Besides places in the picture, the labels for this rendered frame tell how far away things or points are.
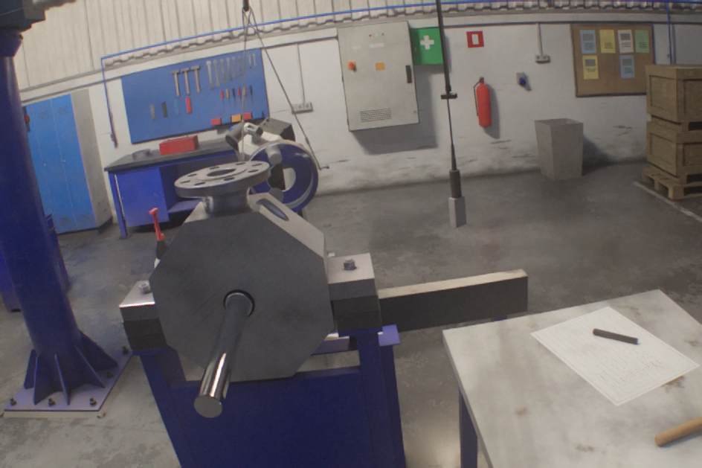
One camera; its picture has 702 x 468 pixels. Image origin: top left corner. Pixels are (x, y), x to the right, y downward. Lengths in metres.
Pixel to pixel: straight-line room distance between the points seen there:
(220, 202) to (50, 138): 5.77
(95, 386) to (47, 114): 4.26
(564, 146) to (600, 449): 5.57
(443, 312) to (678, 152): 4.34
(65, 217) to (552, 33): 6.41
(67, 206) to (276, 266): 5.89
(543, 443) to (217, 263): 0.91
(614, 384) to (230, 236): 1.03
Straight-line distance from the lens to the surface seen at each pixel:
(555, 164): 6.59
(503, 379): 1.44
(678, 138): 5.92
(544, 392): 1.39
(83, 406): 3.39
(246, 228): 1.42
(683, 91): 5.91
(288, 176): 3.22
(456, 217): 2.39
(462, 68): 6.73
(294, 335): 1.53
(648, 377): 1.46
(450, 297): 1.95
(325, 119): 6.65
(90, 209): 7.05
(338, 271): 1.54
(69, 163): 7.04
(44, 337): 3.47
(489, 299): 1.99
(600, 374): 1.46
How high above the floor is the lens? 1.69
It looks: 18 degrees down
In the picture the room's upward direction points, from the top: 7 degrees counter-clockwise
